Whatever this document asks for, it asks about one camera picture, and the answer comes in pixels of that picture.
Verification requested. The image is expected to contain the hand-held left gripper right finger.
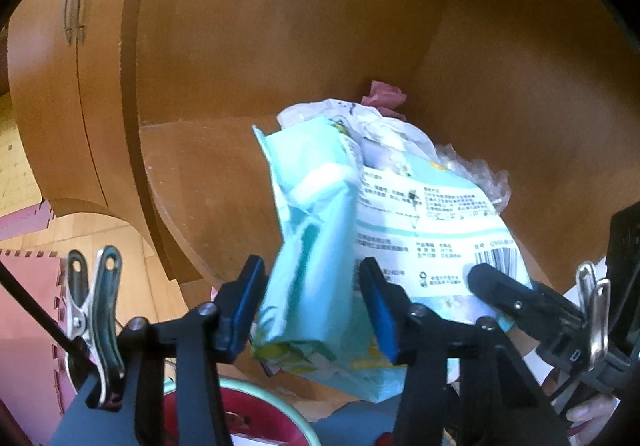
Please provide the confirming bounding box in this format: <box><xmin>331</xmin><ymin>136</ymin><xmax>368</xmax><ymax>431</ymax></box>
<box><xmin>359</xmin><ymin>257</ymin><xmax>571</xmax><ymax>446</ymax></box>

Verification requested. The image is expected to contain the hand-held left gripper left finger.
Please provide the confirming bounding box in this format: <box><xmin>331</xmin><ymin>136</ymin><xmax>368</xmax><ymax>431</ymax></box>
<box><xmin>117</xmin><ymin>255</ymin><xmax>268</xmax><ymax>446</ymax></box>

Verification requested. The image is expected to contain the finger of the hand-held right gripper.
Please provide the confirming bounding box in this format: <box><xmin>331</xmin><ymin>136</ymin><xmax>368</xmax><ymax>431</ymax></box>
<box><xmin>466</xmin><ymin>263</ymin><xmax>585</xmax><ymax>343</ymax></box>

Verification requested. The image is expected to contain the teal wet wipes packet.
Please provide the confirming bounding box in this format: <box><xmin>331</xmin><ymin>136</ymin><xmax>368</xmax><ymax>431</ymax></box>
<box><xmin>251</xmin><ymin>116</ymin><xmax>535</xmax><ymax>403</ymax></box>

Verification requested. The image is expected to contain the red bin with green rim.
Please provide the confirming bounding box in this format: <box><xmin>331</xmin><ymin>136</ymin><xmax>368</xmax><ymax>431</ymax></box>
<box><xmin>160</xmin><ymin>373</ymin><xmax>323</xmax><ymax>446</ymax></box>

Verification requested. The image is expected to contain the white plastic bag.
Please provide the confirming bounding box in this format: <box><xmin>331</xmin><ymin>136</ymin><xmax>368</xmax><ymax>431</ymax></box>
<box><xmin>276</xmin><ymin>98</ymin><xmax>441</xmax><ymax>167</ymax></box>

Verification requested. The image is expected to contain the person's right hand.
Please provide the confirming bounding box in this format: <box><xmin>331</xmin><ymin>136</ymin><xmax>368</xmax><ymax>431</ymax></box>
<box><xmin>567</xmin><ymin>396</ymin><xmax>623</xmax><ymax>439</ymax></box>

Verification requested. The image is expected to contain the metal spring clip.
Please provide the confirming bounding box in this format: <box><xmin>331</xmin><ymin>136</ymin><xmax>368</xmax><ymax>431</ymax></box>
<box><xmin>65</xmin><ymin>247</ymin><xmax>126</xmax><ymax>409</ymax></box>
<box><xmin>575</xmin><ymin>262</ymin><xmax>612</xmax><ymax>372</ymax></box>

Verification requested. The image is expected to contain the pink foam floor mat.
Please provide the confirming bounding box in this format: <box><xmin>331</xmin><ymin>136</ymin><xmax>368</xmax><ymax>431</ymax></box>
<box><xmin>0</xmin><ymin>198</ymin><xmax>116</xmax><ymax>446</ymax></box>

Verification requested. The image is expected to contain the pink crumpled paper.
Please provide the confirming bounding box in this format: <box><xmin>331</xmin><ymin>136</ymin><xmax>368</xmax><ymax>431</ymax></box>
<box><xmin>361</xmin><ymin>80</ymin><xmax>408</xmax><ymax>119</ymax></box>

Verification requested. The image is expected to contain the yellow checkered floor mat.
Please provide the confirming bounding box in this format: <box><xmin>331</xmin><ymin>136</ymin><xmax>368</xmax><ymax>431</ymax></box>
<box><xmin>0</xmin><ymin>96</ymin><xmax>46</xmax><ymax>207</ymax></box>

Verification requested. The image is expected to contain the wooden desk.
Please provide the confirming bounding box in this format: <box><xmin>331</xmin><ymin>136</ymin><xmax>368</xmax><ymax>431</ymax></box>
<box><xmin>120</xmin><ymin>0</ymin><xmax>640</xmax><ymax>327</ymax></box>

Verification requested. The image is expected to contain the wooden cabinet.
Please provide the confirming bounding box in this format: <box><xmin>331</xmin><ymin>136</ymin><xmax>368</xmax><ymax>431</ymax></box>
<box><xmin>6</xmin><ymin>0</ymin><xmax>151</xmax><ymax>227</ymax></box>

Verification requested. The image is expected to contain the thick black gripper cable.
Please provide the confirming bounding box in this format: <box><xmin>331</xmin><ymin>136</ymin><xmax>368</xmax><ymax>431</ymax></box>
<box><xmin>0</xmin><ymin>260</ymin><xmax>101</xmax><ymax>377</ymax></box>

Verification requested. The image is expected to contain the metal cabinet handle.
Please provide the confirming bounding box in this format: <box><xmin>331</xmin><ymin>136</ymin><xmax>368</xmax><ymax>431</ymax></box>
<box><xmin>64</xmin><ymin>0</ymin><xmax>83</xmax><ymax>44</ymax></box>
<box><xmin>77</xmin><ymin>0</ymin><xmax>97</xmax><ymax>42</ymax></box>

